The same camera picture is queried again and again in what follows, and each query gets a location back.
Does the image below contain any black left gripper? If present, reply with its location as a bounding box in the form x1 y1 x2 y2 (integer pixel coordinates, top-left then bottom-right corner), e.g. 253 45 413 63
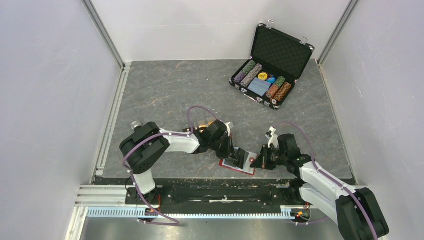
210 134 239 162

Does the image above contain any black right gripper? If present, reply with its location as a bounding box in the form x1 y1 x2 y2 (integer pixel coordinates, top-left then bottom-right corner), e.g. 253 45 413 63
250 144 288 170

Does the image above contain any red leather card holder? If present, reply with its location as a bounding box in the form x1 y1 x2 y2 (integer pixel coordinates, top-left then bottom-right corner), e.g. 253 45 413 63
219 147 259 176

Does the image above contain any clear acrylic card tray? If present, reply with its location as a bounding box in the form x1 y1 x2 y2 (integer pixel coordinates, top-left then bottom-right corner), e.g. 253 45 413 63
193 116 217 129

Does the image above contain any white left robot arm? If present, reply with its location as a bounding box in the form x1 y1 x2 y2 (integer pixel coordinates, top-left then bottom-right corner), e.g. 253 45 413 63
119 120 249 204

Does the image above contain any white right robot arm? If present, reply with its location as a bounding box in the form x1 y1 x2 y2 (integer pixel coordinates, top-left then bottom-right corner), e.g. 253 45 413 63
251 130 390 240

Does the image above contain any blue playing card deck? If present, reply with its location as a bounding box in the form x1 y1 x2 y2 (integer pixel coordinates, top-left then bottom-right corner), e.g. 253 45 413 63
247 77 272 97

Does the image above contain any yellow dealer button chip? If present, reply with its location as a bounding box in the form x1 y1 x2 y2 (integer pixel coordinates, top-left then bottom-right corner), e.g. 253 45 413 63
257 72 269 81

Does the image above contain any black poker chip case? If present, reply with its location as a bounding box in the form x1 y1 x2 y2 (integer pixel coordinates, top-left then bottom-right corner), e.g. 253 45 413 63
229 20 315 110

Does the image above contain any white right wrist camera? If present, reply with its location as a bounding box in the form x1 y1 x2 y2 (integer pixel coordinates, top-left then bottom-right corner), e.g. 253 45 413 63
265 126 279 148

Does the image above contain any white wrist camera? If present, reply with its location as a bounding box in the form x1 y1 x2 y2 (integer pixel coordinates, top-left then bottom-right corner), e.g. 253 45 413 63
224 121 234 132
265 126 279 148

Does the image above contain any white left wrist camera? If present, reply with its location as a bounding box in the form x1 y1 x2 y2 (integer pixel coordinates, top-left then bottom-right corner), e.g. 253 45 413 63
224 121 234 132

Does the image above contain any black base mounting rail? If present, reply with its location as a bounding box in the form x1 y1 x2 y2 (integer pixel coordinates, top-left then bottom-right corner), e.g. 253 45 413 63
93 177 329 215

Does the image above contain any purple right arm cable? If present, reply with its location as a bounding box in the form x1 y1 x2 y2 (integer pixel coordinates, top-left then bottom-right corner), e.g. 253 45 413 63
271 121 379 240

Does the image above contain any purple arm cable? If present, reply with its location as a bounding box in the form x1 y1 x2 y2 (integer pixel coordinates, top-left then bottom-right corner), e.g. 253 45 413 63
271 121 379 240
121 105 220 227

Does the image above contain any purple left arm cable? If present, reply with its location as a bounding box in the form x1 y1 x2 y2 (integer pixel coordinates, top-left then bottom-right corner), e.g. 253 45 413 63
121 105 220 227

